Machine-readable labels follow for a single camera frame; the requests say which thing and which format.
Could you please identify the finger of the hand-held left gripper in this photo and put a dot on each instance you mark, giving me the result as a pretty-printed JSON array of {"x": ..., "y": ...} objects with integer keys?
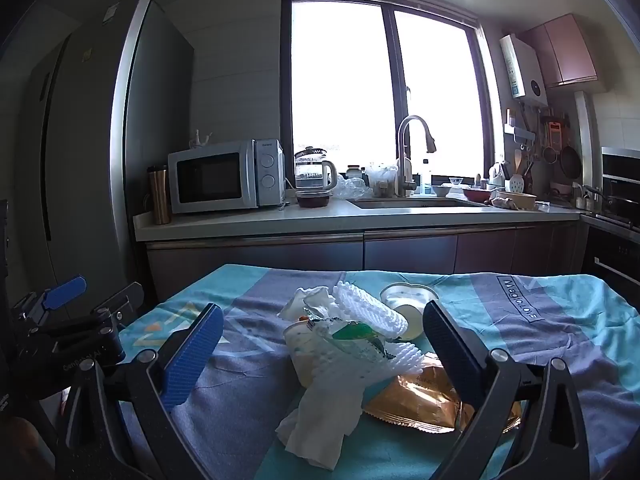
[
  {"x": 122, "y": 300},
  {"x": 65, "y": 291}
]

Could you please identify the white paper tissue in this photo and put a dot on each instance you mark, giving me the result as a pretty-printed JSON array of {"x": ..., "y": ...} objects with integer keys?
[{"x": 320, "y": 420}]

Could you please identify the clear plastic bag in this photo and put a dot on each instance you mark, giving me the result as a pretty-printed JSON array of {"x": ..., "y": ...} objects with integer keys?
[{"x": 352, "y": 187}]

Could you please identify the dark framed window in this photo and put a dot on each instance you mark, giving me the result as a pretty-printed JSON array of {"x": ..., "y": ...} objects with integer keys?
[{"x": 340, "y": 75}]

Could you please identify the grey refrigerator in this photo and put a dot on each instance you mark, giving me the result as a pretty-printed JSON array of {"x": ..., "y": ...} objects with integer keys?
[{"x": 90, "y": 160}]

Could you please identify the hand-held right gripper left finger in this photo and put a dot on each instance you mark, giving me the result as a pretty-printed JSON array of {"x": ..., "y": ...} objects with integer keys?
[{"x": 192, "y": 355}]

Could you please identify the kitchen counter with cabinets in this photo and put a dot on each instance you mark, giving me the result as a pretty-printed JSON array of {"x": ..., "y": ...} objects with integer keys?
[{"x": 410, "y": 255}]

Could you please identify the steel kitchen faucet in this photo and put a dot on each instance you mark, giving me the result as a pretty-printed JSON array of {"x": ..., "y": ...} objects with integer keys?
[{"x": 404, "y": 160}]

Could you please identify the printed teal purple blanket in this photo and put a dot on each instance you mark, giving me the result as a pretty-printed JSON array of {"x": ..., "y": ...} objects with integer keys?
[{"x": 500, "y": 320}]

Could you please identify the gold snack wrapper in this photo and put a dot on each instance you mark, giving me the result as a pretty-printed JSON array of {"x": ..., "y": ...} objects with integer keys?
[{"x": 415, "y": 395}]

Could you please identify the pink wall cabinet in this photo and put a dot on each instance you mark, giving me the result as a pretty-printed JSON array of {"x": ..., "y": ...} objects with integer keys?
[{"x": 565, "y": 50}]

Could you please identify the copper thermos mug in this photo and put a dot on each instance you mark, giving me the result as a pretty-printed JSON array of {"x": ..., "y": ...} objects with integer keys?
[{"x": 161, "y": 195}]

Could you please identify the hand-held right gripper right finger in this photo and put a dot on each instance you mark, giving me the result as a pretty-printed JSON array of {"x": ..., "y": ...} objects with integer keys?
[{"x": 450, "y": 350}]

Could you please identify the white microwave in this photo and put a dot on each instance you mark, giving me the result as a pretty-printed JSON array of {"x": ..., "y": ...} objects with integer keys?
[{"x": 210, "y": 177}]

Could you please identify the black built-in oven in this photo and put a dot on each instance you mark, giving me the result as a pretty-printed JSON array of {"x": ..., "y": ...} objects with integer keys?
[{"x": 615, "y": 260}]

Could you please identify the red bowl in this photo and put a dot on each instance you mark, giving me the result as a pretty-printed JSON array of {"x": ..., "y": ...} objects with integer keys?
[{"x": 477, "y": 193}]

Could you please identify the white paper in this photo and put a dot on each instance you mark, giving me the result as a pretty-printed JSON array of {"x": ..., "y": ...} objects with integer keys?
[{"x": 305, "y": 300}]

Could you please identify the beige bowl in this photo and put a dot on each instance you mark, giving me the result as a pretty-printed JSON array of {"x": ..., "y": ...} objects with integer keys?
[{"x": 517, "y": 199}]

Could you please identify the white water heater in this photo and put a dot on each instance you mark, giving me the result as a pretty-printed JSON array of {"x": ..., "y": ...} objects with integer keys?
[{"x": 522, "y": 70}]

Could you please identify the plain white paper cup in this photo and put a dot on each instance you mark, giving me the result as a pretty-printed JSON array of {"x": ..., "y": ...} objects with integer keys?
[{"x": 407, "y": 292}]

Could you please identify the white figurine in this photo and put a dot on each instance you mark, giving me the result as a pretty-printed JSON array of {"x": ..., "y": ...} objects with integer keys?
[{"x": 200, "y": 138}]

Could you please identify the hanging frying pan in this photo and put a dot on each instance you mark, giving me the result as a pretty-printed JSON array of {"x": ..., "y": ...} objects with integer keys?
[{"x": 570, "y": 160}]

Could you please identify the crushed clear plastic bottle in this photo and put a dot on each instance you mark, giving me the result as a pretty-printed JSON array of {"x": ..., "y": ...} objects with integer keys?
[{"x": 350, "y": 332}]

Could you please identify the red food container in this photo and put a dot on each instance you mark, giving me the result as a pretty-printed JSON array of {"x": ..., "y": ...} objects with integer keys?
[{"x": 314, "y": 200}]

